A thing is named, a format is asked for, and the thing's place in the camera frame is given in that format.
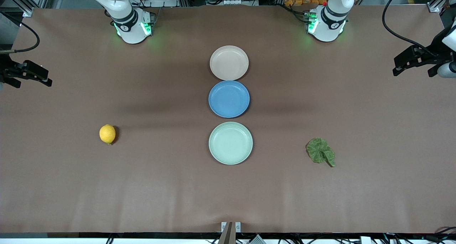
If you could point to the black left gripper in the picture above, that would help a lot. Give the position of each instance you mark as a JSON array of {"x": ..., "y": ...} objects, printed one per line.
[{"x": 436, "y": 48}]

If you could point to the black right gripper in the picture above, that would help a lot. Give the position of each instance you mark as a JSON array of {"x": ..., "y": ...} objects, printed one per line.
[{"x": 4, "y": 66}]

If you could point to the yellow lemon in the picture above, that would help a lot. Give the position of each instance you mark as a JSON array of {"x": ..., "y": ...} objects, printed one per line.
[{"x": 107, "y": 134}]

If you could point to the green lettuce leaf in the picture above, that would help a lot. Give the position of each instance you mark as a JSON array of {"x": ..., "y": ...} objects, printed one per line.
[{"x": 319, "y": 150}]

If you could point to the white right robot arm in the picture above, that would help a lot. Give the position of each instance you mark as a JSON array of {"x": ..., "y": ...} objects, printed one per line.
[{"x": 130, "y": 21}]

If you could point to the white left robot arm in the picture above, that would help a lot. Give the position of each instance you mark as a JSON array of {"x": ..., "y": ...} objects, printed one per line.
[{"x": 329, "y": 21}]

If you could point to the brown table cover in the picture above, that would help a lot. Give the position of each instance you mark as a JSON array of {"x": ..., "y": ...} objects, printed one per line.
[{"x": 142, "y": 187}]

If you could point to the beige round plate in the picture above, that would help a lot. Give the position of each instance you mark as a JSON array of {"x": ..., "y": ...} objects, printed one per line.
[{"x": 229, "y": 62}]

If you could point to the blue round plate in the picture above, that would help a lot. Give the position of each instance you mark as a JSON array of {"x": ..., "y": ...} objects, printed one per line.
[{"x": 229, "y": 99}]

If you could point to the light green round plate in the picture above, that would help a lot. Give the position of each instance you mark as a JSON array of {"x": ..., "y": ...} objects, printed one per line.
[{"x": 230, "y": 143}]

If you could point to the aluminium frame post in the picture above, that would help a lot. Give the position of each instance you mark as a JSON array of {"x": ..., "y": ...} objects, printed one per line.
[
  {"x": 440, "y": 3},
  {"x": 25, "y": 5}
]

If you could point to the grey metal bracket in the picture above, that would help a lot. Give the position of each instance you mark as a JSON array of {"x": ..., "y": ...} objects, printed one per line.
[{"x": 231, "y": 231}]

